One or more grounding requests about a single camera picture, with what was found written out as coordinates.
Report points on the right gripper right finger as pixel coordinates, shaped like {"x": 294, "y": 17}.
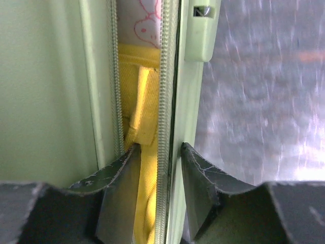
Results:
{"x": 223, "y": 209}

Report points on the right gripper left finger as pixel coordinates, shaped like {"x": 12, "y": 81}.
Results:
{"x": 97, "y": 209}

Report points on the green suitcase blue lining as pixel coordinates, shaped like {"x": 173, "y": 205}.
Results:
{"x": 61, "y": 112}

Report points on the yellow garment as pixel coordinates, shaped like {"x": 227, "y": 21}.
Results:
{"x": 139, "y": 87}

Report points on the cream pink-print cloth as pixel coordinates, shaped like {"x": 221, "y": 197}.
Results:
{"x": 139, "y": 22}

